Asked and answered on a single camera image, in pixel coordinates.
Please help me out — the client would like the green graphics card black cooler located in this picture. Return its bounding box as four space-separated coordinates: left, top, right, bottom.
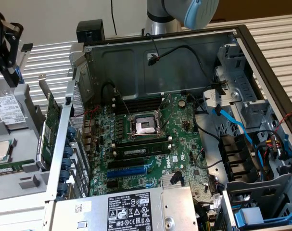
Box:
38 74 64 170

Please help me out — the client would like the blue disk carrier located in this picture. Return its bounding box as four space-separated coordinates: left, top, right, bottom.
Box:
15 64 25 84

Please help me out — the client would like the silver hard disk white label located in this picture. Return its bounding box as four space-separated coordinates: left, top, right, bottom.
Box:
0 95 28 132

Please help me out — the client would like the black box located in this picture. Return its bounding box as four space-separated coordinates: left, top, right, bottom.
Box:
76 19 105 44

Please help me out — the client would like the grey parts rack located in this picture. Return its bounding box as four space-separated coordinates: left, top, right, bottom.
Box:
0 72 51 203

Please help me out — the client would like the silver CPU chip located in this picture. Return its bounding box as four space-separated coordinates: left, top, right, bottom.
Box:
0 139 13 162

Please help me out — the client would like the green RAM stick white label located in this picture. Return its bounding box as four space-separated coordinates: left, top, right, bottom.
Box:
0 159 37 173

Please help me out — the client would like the thin metal locking lever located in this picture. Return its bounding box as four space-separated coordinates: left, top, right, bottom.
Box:
114 89 132 117
160 95 174 133

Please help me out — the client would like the black RAM slot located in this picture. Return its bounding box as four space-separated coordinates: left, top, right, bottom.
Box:
118 107 161 114
117 103 163 110
116 100 164 106
115 96 165 103

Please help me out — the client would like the CPU socket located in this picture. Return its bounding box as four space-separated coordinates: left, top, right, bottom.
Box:
127 110 168 141

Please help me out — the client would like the long black expansion slot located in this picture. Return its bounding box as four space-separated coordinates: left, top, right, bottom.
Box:
107 157 146 170

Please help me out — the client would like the blue expansion slot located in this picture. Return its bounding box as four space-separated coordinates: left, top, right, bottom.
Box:
106 167 148 179

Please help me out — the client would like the open metal PC case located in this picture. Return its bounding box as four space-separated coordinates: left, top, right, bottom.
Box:
46 24 292 231

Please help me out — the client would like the green motherboard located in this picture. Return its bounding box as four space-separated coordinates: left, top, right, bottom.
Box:
84 92 223 215

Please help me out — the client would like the silver finned heatsink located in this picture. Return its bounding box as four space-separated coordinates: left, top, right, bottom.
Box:
161 173 185 188

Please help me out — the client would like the silver power supply unit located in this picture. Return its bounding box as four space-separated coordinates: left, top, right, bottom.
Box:
51 186 199 231

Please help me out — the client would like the metal drive cage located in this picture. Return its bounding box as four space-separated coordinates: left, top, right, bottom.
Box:
215 43 275 132

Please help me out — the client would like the metal disk bay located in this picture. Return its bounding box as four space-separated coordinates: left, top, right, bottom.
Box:
221 173 292 231

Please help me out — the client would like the blue disk tray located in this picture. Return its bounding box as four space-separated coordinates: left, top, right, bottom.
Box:
233 207 292 231

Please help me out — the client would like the red black twisted wire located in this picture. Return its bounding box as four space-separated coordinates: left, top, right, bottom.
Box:
273 108 292 133
73 104 101 150

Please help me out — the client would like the thin black wall cable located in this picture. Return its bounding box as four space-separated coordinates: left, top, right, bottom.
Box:
110 0 117 36

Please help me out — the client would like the black wire with black plug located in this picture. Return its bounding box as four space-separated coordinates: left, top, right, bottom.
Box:
147 44 227 87

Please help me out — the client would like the thin black wire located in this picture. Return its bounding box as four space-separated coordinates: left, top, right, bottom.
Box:
145 33 160 58

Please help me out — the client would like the black angled wire plug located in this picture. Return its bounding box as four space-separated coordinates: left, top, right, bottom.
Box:
171 169 185 186

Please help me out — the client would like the blue flat wire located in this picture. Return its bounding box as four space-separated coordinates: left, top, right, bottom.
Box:
212 105 254 146

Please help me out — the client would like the multicolour power wire bundle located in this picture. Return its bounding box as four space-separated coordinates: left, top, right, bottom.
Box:
254 129 292 169

